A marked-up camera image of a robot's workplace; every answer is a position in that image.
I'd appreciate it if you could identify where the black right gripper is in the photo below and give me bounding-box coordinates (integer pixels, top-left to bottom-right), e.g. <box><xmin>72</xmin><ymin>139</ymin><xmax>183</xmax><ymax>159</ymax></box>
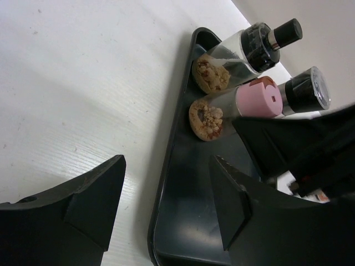
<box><xmin>232</xmin><ymin>105</ymin><xmax>354</xmax><ymax>199</ymax></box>

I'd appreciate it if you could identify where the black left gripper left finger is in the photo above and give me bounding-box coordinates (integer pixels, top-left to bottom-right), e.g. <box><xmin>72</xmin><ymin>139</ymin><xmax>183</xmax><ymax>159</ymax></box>
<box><xmin>1</xmin><ymin>155</ymin><xmax>126</xmax><ymax>265</ymax></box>

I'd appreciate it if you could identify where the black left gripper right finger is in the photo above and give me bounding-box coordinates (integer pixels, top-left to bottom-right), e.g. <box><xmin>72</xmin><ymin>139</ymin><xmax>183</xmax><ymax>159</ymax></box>
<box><xmin>209</xmin><ymin>156</ymin><xmax>354</xmax><ymax>265</ymax></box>

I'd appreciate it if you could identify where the pink cap spice bottle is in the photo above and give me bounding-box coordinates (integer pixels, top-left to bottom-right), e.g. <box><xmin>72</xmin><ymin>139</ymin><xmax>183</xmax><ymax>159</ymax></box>
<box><xmin>189</xmin><ymin>76</ymin><xmax>283</xmax><ymax>141</ymax></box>

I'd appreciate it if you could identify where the black knob spice bottle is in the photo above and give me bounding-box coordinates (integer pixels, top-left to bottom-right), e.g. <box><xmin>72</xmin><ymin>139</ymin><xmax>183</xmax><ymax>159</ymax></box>
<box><xmin>191</xmin><ymin>18</ymin><xmax>303</xmax><ymax>94</ymax></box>

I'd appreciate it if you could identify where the black rectangular tray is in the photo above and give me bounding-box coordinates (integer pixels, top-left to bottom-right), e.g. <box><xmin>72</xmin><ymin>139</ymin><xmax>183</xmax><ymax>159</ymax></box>
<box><xmin>148</xmin><ymin>27</ymin><xmax>258</xmax><ymax>265</ymax></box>

